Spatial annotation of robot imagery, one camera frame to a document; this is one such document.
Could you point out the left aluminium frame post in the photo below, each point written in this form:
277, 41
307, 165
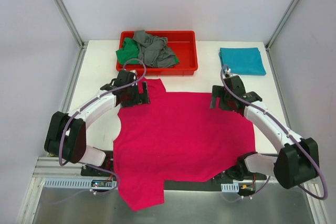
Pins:
70, 23

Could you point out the folded teal t shirt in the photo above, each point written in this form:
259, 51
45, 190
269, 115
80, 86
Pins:
244, 61

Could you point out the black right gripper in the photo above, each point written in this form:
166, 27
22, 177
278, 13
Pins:
219, 98

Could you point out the green t shirt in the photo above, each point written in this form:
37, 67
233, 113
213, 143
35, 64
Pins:
129, 50

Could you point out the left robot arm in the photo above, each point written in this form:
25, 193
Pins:
67, 133

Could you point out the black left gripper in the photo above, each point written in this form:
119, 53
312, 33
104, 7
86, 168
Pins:
140, 96

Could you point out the right aluminium frame post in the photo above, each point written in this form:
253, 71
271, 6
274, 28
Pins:
286, 15

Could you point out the left white cable duct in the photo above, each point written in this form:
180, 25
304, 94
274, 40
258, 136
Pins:
78, 183

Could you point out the red plastic bin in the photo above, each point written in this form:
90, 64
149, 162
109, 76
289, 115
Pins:
183, 44

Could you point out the aluminium frame post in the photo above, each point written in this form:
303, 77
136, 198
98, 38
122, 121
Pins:
70, 23
286, 15

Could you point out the grey t shirt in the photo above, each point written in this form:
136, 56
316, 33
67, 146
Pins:
154, 51

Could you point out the white cable duct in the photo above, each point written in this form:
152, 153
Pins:
230, 188
78, 183

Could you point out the magenta t shirt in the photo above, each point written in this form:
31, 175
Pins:
177, 136

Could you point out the aluminium front rail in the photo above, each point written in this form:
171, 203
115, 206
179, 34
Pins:
48, 167

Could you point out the right white cable duct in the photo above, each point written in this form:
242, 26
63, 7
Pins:
230, 188

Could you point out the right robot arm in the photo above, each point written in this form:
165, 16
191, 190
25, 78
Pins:
297, 158

